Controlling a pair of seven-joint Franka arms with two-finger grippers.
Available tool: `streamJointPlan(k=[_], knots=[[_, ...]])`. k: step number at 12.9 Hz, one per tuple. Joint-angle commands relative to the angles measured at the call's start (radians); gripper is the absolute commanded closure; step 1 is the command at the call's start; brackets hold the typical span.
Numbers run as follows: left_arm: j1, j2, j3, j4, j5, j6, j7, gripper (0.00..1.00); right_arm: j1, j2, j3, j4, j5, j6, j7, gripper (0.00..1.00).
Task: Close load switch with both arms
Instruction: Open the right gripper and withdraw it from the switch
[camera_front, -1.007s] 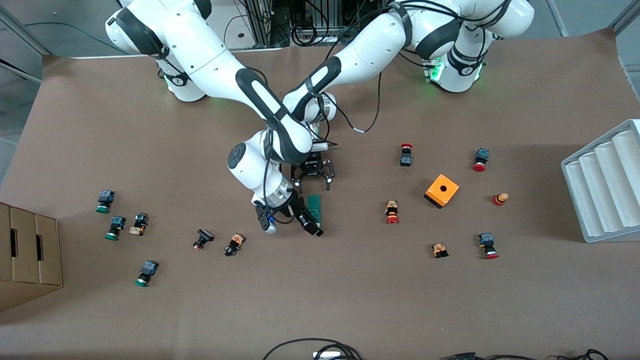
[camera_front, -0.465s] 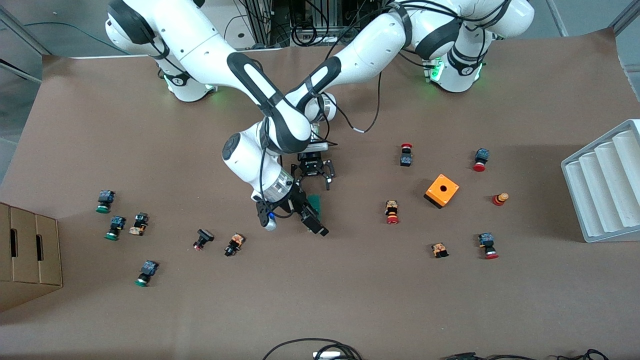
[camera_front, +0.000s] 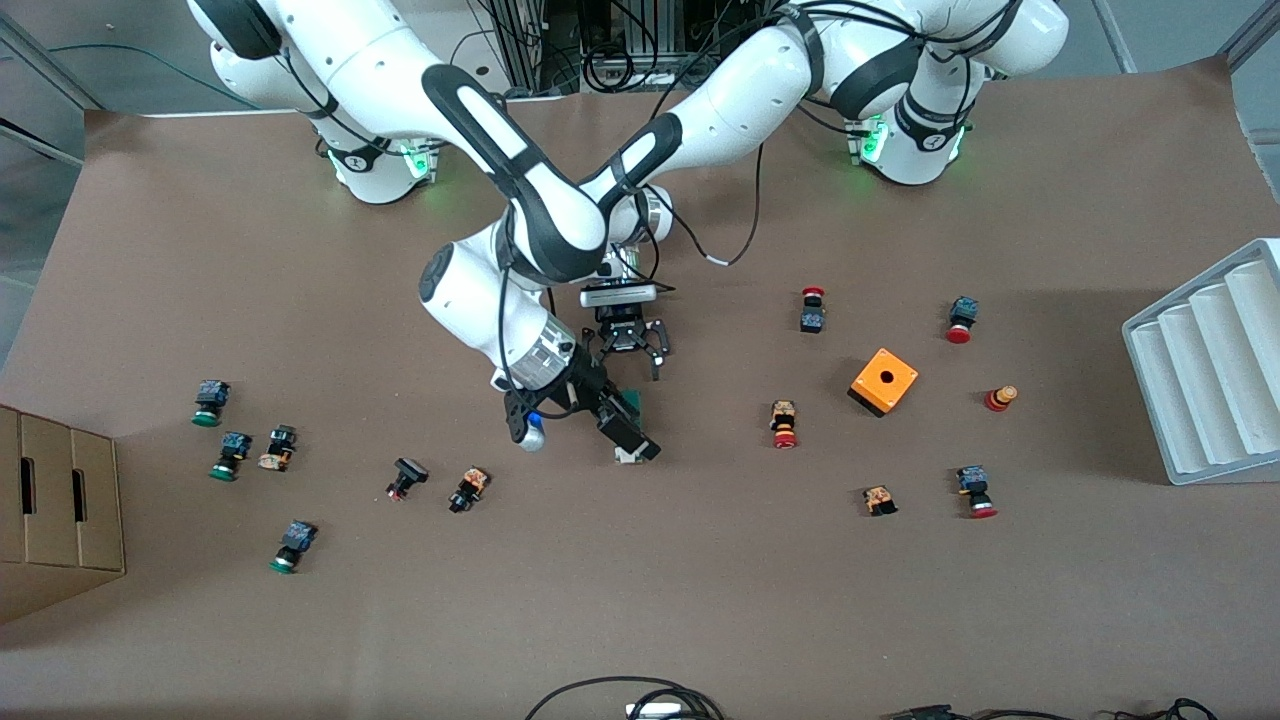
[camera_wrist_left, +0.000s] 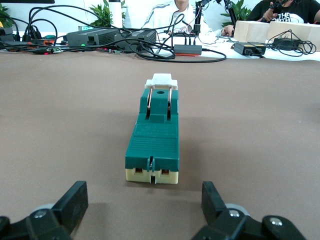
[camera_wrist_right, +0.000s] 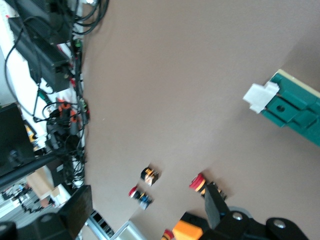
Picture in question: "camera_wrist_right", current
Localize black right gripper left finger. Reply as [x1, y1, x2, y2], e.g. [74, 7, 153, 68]
[0, 184, 94, 240]

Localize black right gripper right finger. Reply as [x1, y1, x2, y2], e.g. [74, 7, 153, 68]
[197, 183, 311, 240]

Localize green load switch white handle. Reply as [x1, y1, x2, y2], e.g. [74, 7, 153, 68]
[242, 69, 320, 148]

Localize red mushroom button orange contact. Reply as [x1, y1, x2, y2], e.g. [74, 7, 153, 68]
[188, 172, 230, 201]

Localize red yellow button head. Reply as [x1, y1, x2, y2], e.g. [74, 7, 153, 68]
[161, 228, 176, 240]

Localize red mushroom button blue contact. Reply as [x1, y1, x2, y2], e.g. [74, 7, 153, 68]
[128, 185, 154, 211]

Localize orange black contact block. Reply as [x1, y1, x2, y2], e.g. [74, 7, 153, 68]
[139, 166, 161, 188]

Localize black equipment case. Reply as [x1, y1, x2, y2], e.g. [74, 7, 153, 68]
[0, 102, 35, 177]

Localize orange black connectors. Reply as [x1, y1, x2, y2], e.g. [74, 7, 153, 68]
[55, 99, 79, 124]

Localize black ribbed power supply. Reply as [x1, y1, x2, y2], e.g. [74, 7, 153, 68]
[7, 16, 74, 94]
[9, 0, 74, 45]

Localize orange button enclosure box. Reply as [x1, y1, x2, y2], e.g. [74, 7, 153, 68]
[172, 211, 212, 240]

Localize tangled black cable bundle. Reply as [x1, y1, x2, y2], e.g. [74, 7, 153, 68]
[32, 29, 92, 188]

